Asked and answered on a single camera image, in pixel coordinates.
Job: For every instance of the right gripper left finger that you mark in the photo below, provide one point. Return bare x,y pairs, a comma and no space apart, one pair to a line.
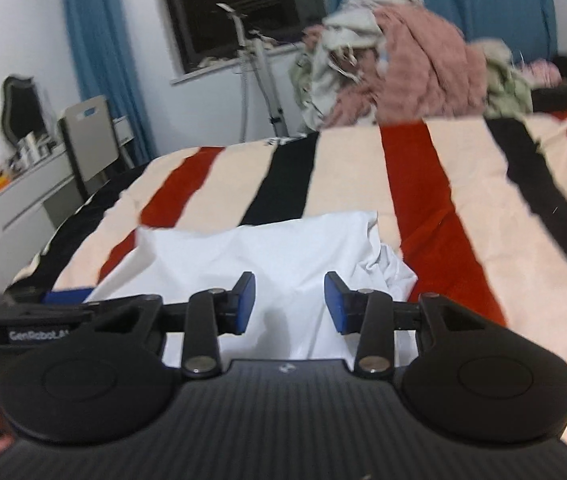
210,314

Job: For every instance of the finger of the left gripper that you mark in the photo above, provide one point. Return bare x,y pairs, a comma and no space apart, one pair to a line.
67,296

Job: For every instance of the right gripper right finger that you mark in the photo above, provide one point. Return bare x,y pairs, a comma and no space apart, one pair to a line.
369,314

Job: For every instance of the white t-shirt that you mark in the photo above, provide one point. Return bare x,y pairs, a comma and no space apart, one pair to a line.
290,320

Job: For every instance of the white dresser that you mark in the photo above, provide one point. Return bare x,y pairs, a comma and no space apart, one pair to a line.
32,207

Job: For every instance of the cosmetic bottles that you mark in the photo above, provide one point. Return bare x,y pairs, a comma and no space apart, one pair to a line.
31,151

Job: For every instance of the striped fleece blanket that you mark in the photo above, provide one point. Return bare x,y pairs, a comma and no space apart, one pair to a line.
477,208

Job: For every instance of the grey black chair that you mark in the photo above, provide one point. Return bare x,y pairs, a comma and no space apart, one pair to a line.
94,142

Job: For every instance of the left blue curtain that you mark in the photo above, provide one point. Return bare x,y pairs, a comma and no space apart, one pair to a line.
104,65

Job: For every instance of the pink fluffy blanket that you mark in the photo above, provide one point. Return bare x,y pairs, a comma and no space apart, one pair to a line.
431,69

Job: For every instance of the green patterned garment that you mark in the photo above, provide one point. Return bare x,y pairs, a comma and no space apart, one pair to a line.
347,100

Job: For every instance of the garment steamer stand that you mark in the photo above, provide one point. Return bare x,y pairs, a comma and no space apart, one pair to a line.
253,58

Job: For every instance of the grey white hoodie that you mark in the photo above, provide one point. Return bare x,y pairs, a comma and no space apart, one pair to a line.
332,55

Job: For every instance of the dark window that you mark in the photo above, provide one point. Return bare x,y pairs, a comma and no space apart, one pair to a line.
202,29

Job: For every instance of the wavy frame mirror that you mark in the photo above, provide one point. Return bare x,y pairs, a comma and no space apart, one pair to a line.
22,111

